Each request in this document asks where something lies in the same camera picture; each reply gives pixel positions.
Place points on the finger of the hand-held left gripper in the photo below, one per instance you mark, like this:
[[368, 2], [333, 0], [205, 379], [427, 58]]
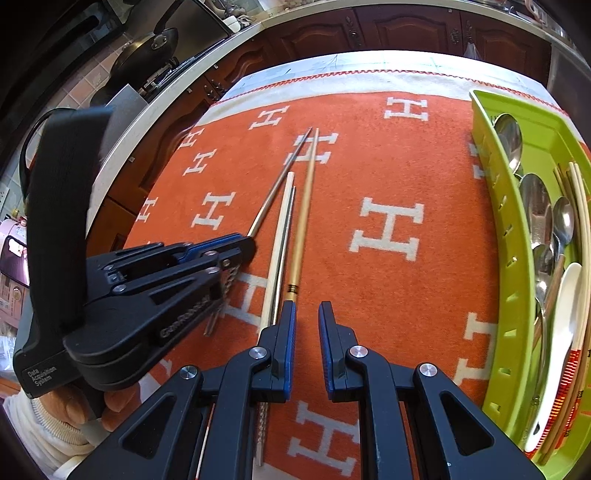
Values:
[[212, 244], [194, 277]]

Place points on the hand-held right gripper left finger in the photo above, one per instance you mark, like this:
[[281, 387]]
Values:
[[289, 355]]

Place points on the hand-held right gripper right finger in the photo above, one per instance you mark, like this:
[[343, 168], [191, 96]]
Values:
[[325, 360]]

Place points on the metal chopstick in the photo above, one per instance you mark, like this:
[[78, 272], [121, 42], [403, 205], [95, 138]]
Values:
[[281, 175], [286, 240]]

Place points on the golden chopstick with black bands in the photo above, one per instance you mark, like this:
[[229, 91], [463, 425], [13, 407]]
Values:
[[304, 207]]

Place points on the green plastic utensil tray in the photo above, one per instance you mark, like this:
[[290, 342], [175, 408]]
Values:
[[498, 277]]

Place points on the white ceramic spoon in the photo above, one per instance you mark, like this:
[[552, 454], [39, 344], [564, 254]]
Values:
[[556, 332]]

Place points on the small metal spoon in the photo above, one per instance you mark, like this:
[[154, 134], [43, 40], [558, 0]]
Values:
[[542, 261]]

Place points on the large metal spoon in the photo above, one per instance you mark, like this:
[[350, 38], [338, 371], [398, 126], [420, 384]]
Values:
[[534, 203]]

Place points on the person's left forearm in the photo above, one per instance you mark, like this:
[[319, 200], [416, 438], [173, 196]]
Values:
[[41, 443]]

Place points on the person's left hand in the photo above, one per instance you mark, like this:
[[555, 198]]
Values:
[[120, 406]]

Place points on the pink rice cooker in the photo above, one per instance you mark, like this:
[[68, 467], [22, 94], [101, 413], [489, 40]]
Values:
[[14, 272]]

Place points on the cream chopstick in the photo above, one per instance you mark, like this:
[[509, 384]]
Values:
[[281, 230]]

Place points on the white kitchen countertop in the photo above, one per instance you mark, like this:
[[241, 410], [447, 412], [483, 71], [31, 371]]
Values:
[[138, 124]]

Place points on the metal splash guard plate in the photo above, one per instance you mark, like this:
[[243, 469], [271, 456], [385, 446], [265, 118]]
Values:
[[127, 110]]

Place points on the gas stove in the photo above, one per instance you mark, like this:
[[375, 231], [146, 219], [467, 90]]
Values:
[[161, 76]]

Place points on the orange letter print blanket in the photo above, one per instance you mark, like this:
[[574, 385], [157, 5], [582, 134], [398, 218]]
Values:
[[369, 161]]

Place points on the black range hood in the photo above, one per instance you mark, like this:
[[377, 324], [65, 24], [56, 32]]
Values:
[[55, 41]]

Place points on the black frying pan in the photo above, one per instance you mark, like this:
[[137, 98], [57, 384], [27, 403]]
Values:
[[143, 55]]

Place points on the brown wooden kitchen cabinets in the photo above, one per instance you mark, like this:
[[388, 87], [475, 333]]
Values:
[[406, 32]]

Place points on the white hanging bag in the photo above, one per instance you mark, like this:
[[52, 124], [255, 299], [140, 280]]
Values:
[[472, 50]]

